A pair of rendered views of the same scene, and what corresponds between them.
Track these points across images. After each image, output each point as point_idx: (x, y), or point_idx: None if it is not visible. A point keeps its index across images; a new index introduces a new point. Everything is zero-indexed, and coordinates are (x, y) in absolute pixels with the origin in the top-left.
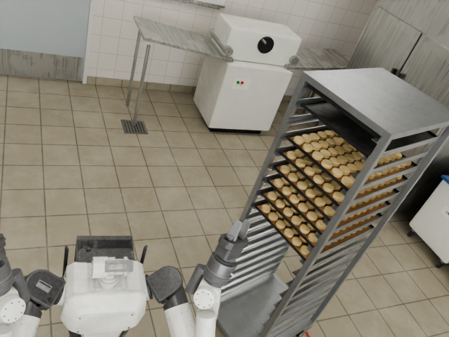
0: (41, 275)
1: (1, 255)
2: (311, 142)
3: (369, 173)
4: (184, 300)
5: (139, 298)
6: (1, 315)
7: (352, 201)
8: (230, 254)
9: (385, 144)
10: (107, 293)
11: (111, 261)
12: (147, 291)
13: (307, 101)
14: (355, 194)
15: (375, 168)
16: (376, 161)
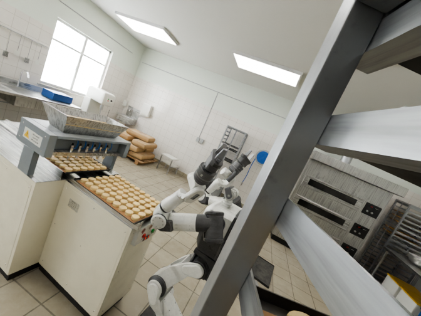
0: (237, 197)
1: (240, 159)
2: None
3: (269, 165)
4: (198, 216)
5: (211, 206)
6: (222, 168)
7: (209, 288)
8: (208, 157)
9: (327, 34)
10: (220, 202)
11: (232, 186)
12: None
13: None
14: (223, 253)
15: (356, 270)
16: (293, 109)
